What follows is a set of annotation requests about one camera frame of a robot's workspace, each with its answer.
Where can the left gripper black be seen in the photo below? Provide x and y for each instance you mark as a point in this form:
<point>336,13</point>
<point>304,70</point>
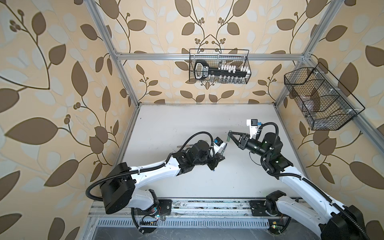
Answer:
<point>216,159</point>

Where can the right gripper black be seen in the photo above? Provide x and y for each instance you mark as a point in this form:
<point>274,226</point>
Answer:
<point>243,140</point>

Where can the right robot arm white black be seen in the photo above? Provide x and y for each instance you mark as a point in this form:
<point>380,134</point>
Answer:
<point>328,218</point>

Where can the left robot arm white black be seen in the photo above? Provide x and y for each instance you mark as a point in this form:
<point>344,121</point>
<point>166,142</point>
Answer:
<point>123,184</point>

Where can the black white tool in basket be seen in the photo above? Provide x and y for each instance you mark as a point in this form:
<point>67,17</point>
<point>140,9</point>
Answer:
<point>202,70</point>

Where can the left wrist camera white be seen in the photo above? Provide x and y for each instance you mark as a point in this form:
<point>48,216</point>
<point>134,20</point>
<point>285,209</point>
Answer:
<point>218,145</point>

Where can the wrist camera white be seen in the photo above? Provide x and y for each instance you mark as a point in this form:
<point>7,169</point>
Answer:
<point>254,125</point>
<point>218,145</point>

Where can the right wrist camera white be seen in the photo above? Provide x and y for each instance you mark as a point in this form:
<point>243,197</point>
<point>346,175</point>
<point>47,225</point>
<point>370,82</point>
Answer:
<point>254,125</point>

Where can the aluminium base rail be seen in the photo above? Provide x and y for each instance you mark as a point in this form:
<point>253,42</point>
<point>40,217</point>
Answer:
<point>190,214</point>

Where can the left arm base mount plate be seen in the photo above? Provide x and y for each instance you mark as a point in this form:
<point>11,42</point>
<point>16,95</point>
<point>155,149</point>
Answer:
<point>162,208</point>

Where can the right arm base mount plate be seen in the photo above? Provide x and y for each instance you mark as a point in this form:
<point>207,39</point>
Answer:
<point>261,208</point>

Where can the black wire basket back wall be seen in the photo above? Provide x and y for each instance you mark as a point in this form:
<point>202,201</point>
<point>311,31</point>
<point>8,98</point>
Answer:
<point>225,56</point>

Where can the black wire basket wall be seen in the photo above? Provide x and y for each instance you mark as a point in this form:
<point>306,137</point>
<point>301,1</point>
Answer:
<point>325,102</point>
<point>225,56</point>

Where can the black wire basket right wall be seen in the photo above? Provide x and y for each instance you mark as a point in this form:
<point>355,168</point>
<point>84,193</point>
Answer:
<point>325,102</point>

